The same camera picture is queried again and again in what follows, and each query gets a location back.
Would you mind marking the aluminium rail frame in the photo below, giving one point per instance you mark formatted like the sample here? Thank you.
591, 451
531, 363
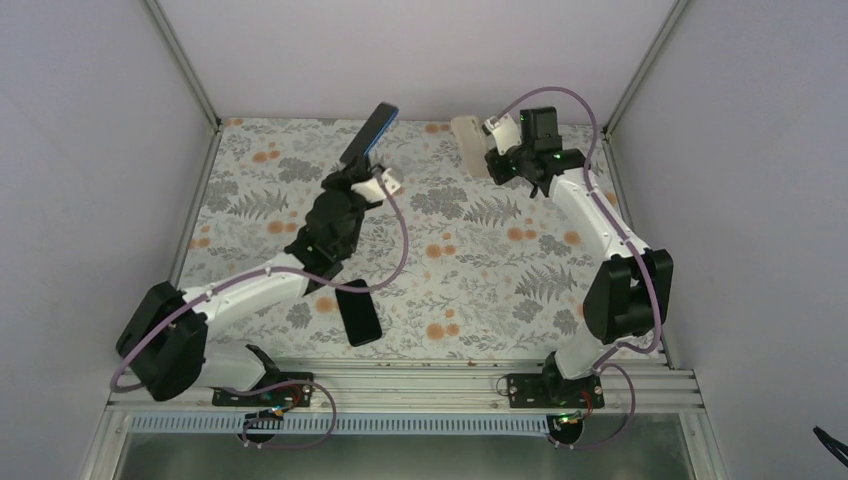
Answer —
400, 419

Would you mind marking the black object at edge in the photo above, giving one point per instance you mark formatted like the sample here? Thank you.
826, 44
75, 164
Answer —
834, 446

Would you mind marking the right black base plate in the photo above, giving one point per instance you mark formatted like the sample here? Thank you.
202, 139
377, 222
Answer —
531, 390

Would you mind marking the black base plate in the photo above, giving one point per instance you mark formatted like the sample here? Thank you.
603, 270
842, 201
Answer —
531, 390
288, 397

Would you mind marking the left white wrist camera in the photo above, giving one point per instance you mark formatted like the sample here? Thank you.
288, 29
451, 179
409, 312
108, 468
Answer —
379, 187

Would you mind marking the beige phone case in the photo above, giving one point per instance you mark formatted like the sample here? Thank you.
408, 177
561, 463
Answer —
471, 139

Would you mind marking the floral patterned table mat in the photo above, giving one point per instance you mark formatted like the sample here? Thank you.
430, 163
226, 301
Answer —
489, 273

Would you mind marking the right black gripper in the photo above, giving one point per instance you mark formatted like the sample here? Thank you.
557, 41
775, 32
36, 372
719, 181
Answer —
499, 175

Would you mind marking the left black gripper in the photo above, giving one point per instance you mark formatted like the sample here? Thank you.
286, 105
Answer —
345, 176

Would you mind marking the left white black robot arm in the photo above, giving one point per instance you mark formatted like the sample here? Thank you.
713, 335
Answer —
164, 346

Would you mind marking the black phone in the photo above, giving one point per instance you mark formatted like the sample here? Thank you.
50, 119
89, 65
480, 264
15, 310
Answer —
359, 316

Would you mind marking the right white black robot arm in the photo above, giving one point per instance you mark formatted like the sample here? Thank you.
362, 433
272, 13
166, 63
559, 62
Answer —
626, 304

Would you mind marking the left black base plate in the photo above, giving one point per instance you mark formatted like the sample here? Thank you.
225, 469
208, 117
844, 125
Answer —
288, 397

